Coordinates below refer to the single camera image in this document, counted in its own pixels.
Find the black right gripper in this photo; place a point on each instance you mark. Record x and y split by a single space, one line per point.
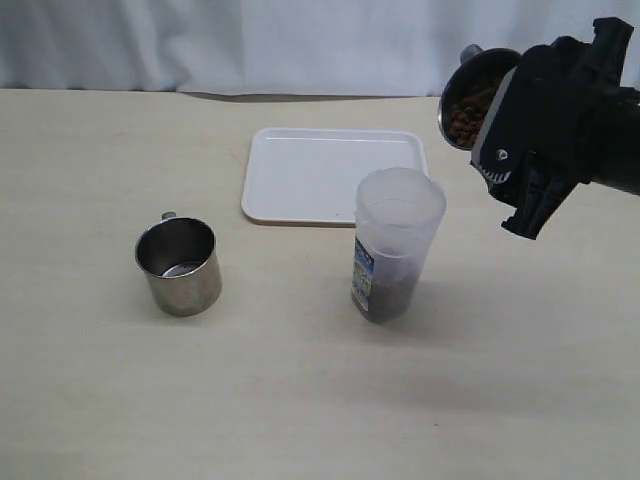
568 82

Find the steel mug with pellets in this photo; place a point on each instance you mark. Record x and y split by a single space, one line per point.
467 96

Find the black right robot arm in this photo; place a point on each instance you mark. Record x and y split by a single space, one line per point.
614 142

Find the translucent plastic container with label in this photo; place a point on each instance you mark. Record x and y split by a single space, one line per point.
398 212

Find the white curtain backdrop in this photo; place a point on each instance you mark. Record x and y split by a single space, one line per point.
336 48

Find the white plastic tray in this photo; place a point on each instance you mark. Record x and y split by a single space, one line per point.
309 176

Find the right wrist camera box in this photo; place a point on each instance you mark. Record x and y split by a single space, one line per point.
499 149

